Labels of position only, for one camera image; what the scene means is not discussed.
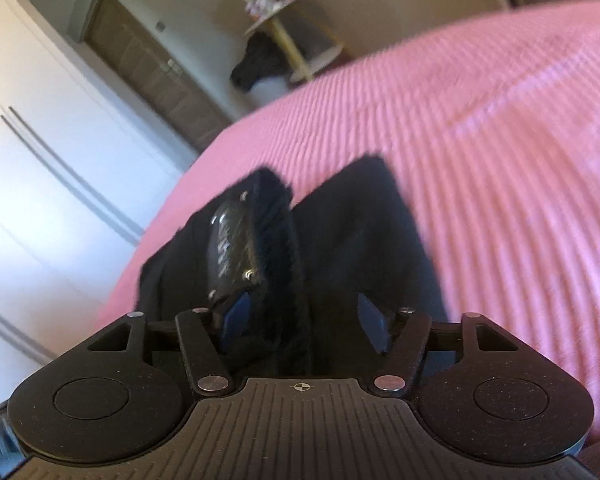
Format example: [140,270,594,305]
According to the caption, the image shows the white wardrobe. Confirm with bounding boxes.
[0,0,197,413]

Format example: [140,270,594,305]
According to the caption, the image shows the wooden side table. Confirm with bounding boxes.
[244,0,345,84]

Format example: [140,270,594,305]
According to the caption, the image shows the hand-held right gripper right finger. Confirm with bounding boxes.
[357,292,519,397]

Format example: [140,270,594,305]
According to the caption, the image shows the pink ribbed blanket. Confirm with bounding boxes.
[94,0,600,447]

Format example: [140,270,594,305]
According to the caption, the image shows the wooden door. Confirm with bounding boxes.
[84,0,237,155]

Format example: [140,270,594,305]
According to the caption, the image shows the pile of black clothes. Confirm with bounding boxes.
[229,34,292,95]

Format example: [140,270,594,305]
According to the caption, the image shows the black pants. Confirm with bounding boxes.
[134,154,452,380]

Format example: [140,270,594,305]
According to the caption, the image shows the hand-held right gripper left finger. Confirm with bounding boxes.
[87,292,255,395]

